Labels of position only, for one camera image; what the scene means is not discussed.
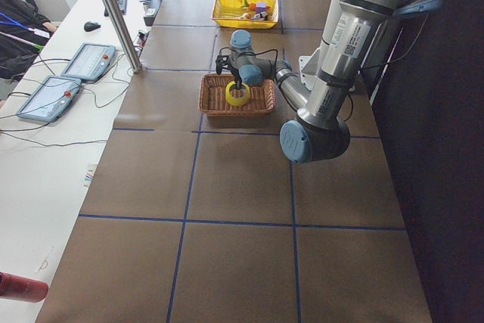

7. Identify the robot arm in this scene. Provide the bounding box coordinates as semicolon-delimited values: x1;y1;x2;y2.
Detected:
218;0;443;163

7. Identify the near teach pendant tablet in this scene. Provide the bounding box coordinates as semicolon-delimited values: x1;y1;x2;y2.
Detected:
16;76;82;123

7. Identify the red cylinder bottle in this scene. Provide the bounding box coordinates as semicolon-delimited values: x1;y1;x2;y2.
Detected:
1;272;48;303

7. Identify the teach pendant tablet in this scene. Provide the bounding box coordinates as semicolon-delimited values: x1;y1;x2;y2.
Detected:
16;76;82;123
61;42;116;82

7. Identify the toy croissant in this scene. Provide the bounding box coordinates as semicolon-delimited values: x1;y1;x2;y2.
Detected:
238;13;253;20

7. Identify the toy carrot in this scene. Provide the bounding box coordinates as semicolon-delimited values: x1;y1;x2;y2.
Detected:
241;0;256;11

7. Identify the yellow plastic basket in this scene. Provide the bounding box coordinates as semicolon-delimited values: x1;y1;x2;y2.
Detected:
212;0;279;30

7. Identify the panda toy figure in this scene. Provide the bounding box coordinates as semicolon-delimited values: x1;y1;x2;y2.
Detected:
251;11;268;20

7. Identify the black computer mouse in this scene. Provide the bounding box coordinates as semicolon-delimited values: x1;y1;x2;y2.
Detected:
83;21;101;33

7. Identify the far teach pendant tablet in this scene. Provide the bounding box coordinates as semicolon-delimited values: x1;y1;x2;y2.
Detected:
61;42;116;82

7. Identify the brown wicker basket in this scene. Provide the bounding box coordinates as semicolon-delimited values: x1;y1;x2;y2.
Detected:
199;73;276;116

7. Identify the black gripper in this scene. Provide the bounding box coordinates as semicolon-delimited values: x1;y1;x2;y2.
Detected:
231;68;243;90

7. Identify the white mounting pillar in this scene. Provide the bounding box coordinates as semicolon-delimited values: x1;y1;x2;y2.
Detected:
299;0;342;91

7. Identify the seated person dark jacket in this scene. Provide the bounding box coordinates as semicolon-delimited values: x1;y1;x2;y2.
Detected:
1;0;57;79

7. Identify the yellow tape roll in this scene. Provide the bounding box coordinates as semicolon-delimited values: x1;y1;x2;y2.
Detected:
225;81;250;107

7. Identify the aluminium frame post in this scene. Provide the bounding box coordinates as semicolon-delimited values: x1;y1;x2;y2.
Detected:
102;0;142;74

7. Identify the purple foam block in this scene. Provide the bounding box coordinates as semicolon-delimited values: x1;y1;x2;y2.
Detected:
256;2;267;13

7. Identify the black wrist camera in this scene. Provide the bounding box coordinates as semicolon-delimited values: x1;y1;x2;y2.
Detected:
216;47;231;75

